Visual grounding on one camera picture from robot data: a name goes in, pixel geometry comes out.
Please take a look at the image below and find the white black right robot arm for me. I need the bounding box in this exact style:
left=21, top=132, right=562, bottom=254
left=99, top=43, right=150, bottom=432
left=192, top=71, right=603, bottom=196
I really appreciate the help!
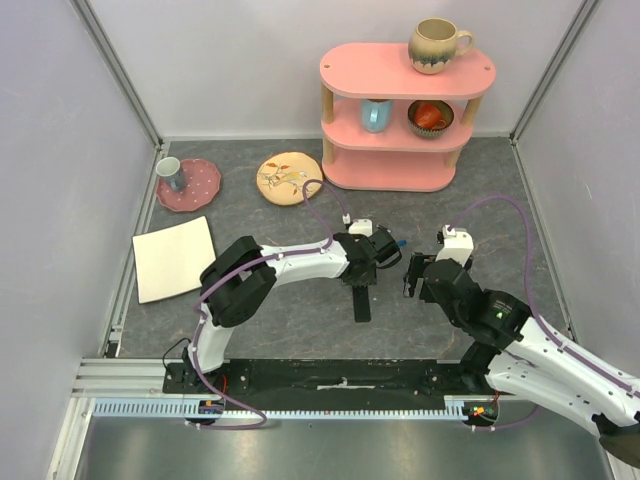
left=404, top=253, right=639, bottom=467

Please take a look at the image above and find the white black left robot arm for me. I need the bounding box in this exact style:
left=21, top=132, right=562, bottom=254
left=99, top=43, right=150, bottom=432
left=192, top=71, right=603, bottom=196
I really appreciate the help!
left=184, top=227, right=403, bottom=393

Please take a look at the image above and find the pink three-tier shelf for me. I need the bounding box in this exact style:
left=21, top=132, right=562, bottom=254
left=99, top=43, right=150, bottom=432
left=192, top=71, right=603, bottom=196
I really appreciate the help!
left=319, top=43, right=496, bottom=192

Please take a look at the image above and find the cream bird plate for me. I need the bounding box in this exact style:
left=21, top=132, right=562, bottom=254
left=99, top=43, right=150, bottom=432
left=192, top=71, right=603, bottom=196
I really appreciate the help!
left=256, top=152, right=323, bottom=206

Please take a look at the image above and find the light blue mug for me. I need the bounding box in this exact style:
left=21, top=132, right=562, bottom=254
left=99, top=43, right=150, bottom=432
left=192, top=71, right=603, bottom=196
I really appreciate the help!
left=360, top=99, right=393, bottom=133

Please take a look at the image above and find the orange cup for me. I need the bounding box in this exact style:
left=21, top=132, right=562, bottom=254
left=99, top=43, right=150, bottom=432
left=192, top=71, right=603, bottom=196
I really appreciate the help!
left=413, top=102, right=447, bottom=130

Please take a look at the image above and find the dark patterned bowl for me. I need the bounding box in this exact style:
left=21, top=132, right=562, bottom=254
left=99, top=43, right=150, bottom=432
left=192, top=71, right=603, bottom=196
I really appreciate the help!
left=407, top=100, right=455, bottom=139

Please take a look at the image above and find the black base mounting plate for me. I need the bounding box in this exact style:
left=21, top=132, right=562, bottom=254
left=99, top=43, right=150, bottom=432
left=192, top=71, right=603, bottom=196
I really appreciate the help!
left=162, top=357, right=521, bottom=412

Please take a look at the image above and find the pink dotted plate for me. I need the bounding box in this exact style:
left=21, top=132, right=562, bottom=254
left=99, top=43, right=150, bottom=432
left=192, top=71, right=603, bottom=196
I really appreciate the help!
left=156, top=158, right=221, bottom=213

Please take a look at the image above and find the beige ceramic mug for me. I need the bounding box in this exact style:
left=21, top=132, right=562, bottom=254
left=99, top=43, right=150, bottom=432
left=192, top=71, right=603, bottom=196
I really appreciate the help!
left=408, top=18, right=475, bottom=75

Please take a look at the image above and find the white square plate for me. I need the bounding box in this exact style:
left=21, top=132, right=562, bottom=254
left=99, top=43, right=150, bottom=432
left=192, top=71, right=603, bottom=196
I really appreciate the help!
left=132, top=216, right=215, bottom=304

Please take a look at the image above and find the grey blue cup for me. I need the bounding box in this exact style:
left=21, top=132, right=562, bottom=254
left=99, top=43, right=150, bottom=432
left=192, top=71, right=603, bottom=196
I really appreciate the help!
left=155, top=157, right=187, bottom=192

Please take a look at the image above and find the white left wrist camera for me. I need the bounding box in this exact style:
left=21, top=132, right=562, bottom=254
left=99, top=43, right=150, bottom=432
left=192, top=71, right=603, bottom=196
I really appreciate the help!
left=342, top=214, right=373, bottom=237

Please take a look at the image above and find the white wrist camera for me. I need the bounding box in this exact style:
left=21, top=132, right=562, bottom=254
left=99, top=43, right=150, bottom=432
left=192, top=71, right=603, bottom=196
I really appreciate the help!
left=342, top=214, right=373, bottom=237
left=436, top=225, right=474, bottom=266

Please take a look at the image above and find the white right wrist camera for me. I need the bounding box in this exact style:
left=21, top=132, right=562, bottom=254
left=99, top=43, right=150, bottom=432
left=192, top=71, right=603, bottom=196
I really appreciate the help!
left=436, top=225, right=474, bottom=266

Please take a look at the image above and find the white slotted cable duct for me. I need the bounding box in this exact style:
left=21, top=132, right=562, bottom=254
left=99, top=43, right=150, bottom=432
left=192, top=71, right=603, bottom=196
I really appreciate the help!
left=92, top=396, right=501, bottom=418

